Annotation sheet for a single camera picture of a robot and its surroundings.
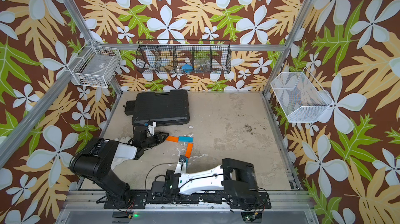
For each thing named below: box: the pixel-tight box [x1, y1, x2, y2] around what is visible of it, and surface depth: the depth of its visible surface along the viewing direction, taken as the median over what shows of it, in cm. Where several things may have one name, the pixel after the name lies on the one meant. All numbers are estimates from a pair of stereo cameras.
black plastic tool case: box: [122, 89, 190, 127], surface depth 103 cm
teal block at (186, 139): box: [178, 135, 194, 143], surface depth 97 cm
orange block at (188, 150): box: [185, 142, 194, 159], surface depth 93 cm
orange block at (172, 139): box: [165, 135, 179, 143], surface depth 95 cm
